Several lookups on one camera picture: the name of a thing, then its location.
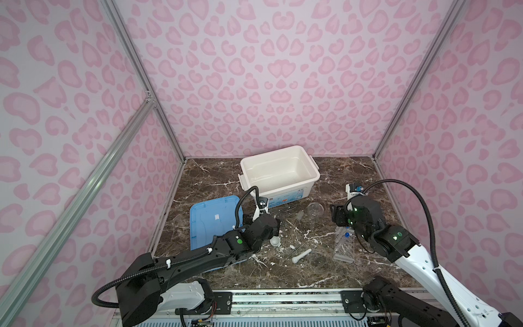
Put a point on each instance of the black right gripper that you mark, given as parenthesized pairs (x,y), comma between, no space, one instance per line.
(338,214)

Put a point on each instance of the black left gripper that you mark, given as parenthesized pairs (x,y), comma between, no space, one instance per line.
(276,229)

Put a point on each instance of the blue-capped test tube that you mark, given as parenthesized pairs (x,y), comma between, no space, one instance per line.
(346,239)

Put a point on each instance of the white ceramic pestle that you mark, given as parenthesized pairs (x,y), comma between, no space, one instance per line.
(296,259)

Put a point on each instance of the clear round-bottom flask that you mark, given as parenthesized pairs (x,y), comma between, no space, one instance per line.
(314,210)

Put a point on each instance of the white plastic storage bin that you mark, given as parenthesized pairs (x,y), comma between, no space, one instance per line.
(282,176)

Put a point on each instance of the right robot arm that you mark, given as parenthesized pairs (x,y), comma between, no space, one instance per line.
(460,307)

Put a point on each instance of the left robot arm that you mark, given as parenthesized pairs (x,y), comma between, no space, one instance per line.
(148,278)

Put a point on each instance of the clear plastic test tube rack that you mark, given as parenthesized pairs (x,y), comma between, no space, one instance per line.
(343,253)

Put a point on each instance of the blue plastic bin lid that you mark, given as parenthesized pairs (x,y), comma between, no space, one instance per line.
(211,218)

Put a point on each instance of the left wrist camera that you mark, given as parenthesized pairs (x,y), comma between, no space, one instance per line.
(261,208)

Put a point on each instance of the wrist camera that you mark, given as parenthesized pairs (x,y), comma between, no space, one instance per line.
(261,208)
(354,189)

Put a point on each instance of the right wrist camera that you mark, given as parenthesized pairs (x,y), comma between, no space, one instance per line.
(354,189)

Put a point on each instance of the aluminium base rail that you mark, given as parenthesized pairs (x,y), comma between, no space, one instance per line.
(292,307)

